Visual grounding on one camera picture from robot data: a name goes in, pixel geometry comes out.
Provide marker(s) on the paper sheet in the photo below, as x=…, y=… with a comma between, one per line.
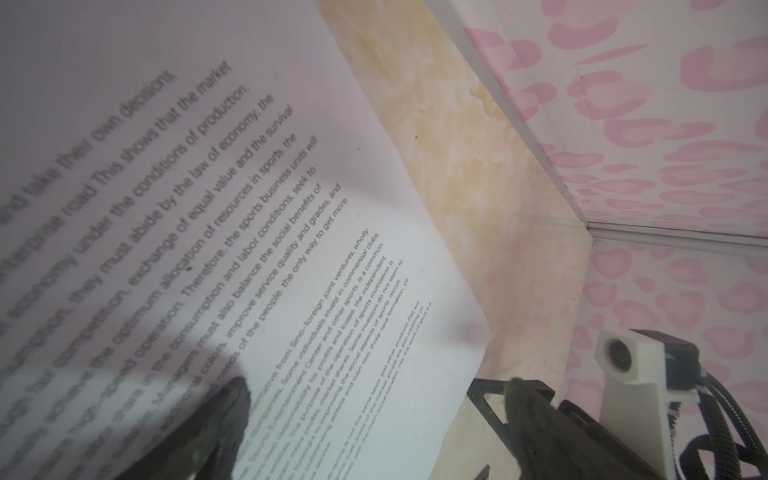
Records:
x=193, y=191

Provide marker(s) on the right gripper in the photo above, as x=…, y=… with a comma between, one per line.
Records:
x=612, y=444

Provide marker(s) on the right corner aluminium post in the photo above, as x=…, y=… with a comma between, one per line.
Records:
x=676, y=238

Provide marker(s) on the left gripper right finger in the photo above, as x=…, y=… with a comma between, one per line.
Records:
x=547, y=445

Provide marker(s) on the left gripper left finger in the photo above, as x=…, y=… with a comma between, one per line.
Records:
x=206, y=445

